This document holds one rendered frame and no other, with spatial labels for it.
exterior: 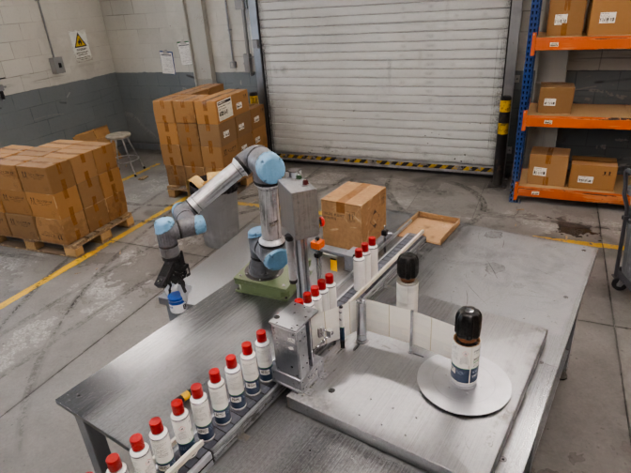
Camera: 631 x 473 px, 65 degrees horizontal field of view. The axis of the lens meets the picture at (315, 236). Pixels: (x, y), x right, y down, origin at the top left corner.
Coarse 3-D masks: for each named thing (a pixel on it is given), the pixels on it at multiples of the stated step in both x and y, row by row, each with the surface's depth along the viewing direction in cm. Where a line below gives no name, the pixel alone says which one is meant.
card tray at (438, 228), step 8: (416, 216) 303; (424, 216) 303; (432, 216) 300; (440, 216) 297; (408, 224) 295; (416, 224) 295; (424, 224) 295; (432, 224) 294; (440, 224) 293; (448, 224) 293; (456, 224) 288; (408, 232) 287; (416, 232) 286; (424, 232) 286; (432, 232) 285; (440, 232) 284; (448, 232) 278; (432, 240) 276; (440, 240) 270
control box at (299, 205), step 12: (288, 180) 187; (300, 180) 186; (288, 192) 178; (300, 192) 177; (312, 192) 178; (288, 204) 181; (300, 204) 178; (312, 204) 180; (288, 216) 185; (300, 216) 180; (312, 216) 182; (288, 228) 189; (300, 228) 182; (312, 228) 184
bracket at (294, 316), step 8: (296, 304) 171; (280, 312) 168; (288, 312) 168; (296, 312) 167; (304, 312) 167; (312, 312) 167; (272, 320) 164; (280, 320) 164; (288, 320) 163; (296, 320) 163; (304, 320) 163; (288, 328) 159; (296, 328) 159
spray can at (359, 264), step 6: (360, 252) 217; (354, 258) 219; (360, 258) 218; (354, 264) 220; (360, 264) 218; (354, 270) 221; (360, 270) 220; (354, 276) 223; (360, 276) 221; (354, 282) 224; (360, 282) 222; (354, 288) 226; (360, 288) 224
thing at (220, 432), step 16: (416, 240) 267; (384, 256) 253; (384, 272) 239; (352, 288) 228; (368, 288) 227; (272, 384) 175; (256, 400) 168; (240, 416) 163; (224, 432) 157; (208, 448) 152
